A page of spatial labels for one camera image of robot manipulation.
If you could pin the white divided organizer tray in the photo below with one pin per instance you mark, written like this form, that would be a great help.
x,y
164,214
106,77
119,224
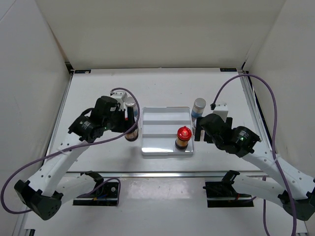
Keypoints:
x,y
159,128

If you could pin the right tall silver-capped shaker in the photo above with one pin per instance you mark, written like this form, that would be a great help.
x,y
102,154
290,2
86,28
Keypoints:
x,y
198,108

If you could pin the aluminium front rail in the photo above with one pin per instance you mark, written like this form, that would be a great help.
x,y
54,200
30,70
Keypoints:
x,y
169,174

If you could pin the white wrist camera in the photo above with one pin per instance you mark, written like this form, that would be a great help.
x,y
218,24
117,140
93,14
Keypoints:
x,y
119,95
221,109

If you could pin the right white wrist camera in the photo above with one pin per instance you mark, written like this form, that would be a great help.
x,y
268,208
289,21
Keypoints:
x,y
221,109

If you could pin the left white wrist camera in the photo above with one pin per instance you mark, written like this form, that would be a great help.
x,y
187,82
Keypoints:
x,y
119,95

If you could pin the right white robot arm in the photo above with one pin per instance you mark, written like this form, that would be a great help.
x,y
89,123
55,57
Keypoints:
x,y
291,189

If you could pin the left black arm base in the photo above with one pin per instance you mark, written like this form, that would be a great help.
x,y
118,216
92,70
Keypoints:
x,y
106,193

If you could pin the aluminium left rail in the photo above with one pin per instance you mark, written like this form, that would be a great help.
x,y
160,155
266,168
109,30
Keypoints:
x,y
19,227

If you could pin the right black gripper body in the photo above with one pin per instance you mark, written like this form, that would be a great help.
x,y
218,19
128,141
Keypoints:
x,y
210,139

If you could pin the red-lid chili sauce jar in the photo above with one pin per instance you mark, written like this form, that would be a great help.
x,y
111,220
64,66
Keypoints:
x,y
184,134
133,134

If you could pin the right short white-lid jar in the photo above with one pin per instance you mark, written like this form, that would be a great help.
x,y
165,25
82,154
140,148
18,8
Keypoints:
x,y
194,125

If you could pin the tall silver-capped shaker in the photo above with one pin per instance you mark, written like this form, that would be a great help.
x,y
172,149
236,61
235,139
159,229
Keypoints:
x,y
198,108
130,102

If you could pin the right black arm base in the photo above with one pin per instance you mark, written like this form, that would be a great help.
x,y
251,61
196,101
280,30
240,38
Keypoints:
x,y
221,194

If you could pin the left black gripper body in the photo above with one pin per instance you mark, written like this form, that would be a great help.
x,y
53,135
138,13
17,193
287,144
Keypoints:
x,y
117,123

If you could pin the left tall silver-capped shaker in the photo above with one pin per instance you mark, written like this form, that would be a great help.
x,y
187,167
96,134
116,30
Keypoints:
x,y
130,102

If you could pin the aluminium rail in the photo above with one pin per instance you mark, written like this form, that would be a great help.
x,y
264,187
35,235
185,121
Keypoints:
x,y
19,227
169,174
258,119

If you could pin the aluminium right rail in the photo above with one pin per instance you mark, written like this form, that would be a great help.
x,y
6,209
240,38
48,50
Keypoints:
x,y
258,119

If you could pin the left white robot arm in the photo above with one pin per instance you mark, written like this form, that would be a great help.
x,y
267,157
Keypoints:
x,y
44,193

